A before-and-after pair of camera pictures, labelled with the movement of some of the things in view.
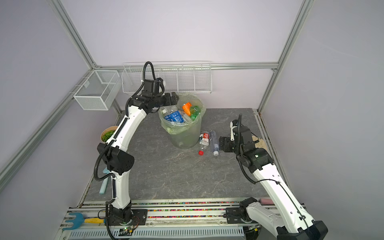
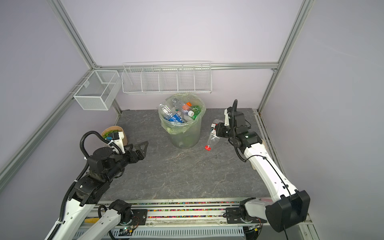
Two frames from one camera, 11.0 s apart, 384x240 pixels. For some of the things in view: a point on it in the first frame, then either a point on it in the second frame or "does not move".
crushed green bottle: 194,112 does not move
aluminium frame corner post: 69,28 does not move
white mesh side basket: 97,92 does not move
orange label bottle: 186,108 does not move
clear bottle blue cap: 214,143 -> 179,106
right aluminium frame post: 303,13 does not move
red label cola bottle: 204,140 -> 213,138
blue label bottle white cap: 176,116 does not move
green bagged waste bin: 186,135 does not move
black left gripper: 169,102 -> 134,159
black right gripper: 225,144 -> 220,131
